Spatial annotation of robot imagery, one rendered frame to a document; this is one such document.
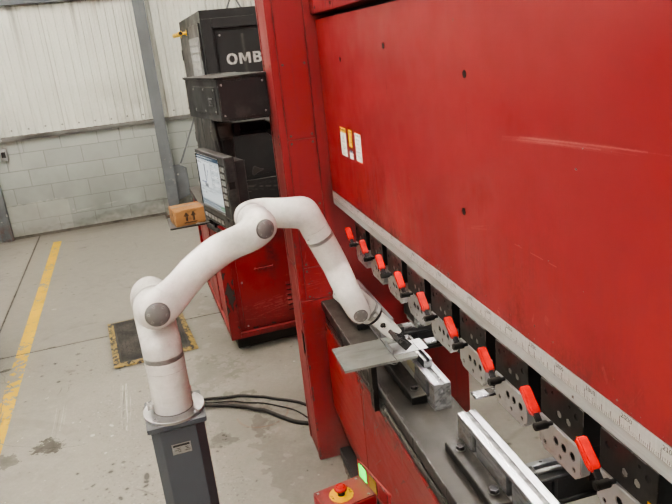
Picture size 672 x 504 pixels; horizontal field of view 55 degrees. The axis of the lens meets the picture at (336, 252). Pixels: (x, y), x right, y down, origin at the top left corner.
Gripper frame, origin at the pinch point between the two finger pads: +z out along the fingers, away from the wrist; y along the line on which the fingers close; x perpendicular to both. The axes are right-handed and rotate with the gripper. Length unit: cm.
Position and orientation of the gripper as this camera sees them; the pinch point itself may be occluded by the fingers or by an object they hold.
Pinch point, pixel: (402, 340)
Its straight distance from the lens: 232.1
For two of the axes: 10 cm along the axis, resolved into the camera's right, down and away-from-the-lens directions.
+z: 7.0, 6.1, 3.7
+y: -2.5, -2.8, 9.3
